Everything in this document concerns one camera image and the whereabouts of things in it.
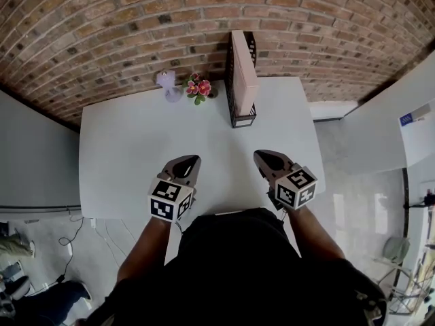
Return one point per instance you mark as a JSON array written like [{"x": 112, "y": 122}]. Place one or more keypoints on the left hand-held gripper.
[{"x": 170, "y": 199}]

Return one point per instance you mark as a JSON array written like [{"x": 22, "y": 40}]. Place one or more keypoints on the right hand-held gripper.
[{"x": 295, "y": 189}]

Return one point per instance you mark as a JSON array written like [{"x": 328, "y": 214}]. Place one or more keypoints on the black mesh file holder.
[{"x": 243, "y": 121}]

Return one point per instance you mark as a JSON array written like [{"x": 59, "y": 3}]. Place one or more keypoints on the beige cardboard folder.
[{"x": 243, "y": 80}]

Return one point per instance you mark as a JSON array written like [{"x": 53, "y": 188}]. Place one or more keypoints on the person's left forearm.
[{"x": 149, "y": 246}]

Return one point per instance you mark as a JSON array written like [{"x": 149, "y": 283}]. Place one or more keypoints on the person's right forearm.
[{"x": 312, "y": 233}]

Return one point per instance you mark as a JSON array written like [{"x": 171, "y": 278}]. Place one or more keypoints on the pink potted flowers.
[{"x": 203, "y": 87}]

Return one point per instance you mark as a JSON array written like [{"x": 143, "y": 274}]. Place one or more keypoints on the white table lamp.
[{"x": 165, "y": 78}]

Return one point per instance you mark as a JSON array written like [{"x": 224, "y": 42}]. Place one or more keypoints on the person's black-clothed torso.
[{"x": 238, "y": 277}]

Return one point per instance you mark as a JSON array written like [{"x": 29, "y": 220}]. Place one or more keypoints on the black pole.
[{"x": 405, "y": 199}]

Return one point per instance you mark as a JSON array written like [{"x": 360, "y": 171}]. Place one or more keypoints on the white partition panel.
[{"x": 37, "y": 155}]

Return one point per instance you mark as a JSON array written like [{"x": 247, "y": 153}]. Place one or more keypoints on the white sheet with blue label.
[{"x": 419, "y": 141}]

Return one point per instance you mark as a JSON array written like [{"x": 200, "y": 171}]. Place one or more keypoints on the grey folding chair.
[{"x": 396, "y": 250}]

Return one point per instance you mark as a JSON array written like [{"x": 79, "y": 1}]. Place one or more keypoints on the white wall plug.
[{"x": 92, "y": 222}]

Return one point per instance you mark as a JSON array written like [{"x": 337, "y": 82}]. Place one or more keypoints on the black clamp mount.
[{"x": 429, "y": 200}]

